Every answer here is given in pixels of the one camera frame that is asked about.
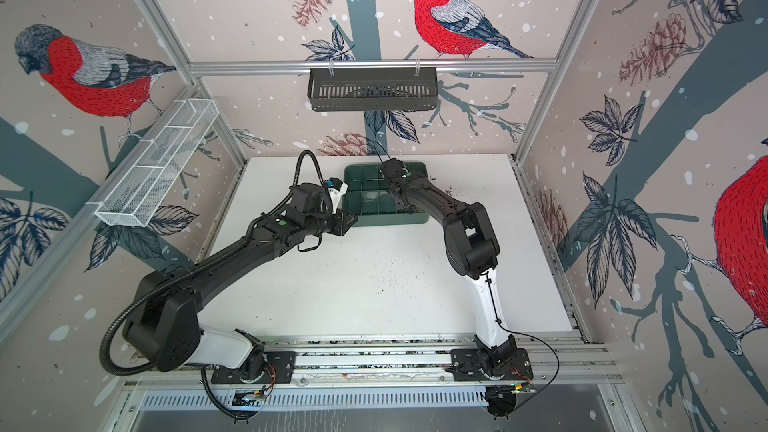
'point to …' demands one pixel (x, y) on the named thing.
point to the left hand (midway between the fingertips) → (355, 217)
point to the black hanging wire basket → (372, 88)
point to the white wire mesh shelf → (149, 176)
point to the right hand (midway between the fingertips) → (412, 199)
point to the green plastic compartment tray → (371, 200)
